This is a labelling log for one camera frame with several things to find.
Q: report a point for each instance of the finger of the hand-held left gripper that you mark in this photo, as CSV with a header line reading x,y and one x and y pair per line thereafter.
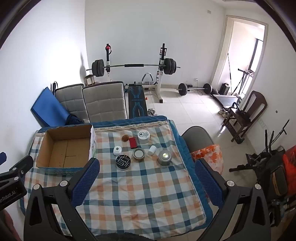
x,y
24,165
2,158

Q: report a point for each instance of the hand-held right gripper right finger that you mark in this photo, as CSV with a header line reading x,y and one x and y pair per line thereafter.
x,y
208,183

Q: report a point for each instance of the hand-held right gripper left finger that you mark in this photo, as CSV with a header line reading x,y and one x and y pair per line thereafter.
x,y
85,183

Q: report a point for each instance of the cardboard box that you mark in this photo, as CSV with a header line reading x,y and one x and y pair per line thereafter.
x,y
67,150

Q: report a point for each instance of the brown walnut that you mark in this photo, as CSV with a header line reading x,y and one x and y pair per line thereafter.
x,y
125,138

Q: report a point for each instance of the red rectangular box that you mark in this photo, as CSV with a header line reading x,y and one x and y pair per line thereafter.
x,y
133,142

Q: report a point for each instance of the white round tin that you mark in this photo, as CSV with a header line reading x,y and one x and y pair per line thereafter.
x,y
143,136

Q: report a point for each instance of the orange patterned cushion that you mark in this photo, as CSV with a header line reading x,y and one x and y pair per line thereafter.
x,y
209,157

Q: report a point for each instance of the black round tin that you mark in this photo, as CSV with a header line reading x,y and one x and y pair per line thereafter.
x,y
123,161

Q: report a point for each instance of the white square device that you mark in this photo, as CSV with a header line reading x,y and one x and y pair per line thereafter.
x,y
118,150

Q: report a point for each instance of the grey plastic chair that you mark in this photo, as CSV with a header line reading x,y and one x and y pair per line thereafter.
x,y
196,138

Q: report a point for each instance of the grey round tin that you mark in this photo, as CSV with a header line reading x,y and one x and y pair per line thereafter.
x,y
165,158

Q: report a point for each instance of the plaid blue bordered blanket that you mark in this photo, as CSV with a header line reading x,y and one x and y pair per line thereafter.
x,y
148,190

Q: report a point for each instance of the blue cloth on sofa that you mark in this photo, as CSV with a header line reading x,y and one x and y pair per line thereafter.
x,y
47,109

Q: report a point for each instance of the black folded exercise machine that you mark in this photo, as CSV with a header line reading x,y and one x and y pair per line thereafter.
x,y
266,162

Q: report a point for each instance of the dark blue cloth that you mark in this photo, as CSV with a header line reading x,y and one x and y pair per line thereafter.
x,y
74,120

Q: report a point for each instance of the small white bottle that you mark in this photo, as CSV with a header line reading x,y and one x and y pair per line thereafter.
x,y
152,150

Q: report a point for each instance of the pair of white shoes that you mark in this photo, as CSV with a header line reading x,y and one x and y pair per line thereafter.
x,y
223,113

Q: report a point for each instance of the narrow grey quilted cushion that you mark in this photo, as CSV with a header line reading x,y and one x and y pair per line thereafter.
x,y
69,99

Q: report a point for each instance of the wide grey quilted cushion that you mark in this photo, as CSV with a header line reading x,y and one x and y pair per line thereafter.
x,y
105,103

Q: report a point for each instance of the black treadmill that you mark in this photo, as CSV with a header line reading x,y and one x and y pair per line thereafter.
x,y
225,100

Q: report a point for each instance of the red bag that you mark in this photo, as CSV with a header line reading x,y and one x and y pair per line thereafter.
x,y
290,157

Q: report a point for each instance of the dark wooden chair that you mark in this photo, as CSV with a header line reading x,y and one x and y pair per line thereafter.
x,y
255,104

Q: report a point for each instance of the small black heater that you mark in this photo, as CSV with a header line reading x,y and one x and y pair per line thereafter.
x,y
225,89

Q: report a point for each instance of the black blue weight bench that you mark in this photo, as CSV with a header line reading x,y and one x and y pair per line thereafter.
x,y
137,102

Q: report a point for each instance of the short barbell with plates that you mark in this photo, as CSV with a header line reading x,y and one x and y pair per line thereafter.
x,y
183,89

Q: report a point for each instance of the white squat rack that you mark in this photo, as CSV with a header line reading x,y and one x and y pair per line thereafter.
x,y
159,80

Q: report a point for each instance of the racked barbell with plates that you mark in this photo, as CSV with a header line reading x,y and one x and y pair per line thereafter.
x,y
134,65

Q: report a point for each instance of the white door frame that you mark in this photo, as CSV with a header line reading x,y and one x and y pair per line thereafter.
x,y
222,58

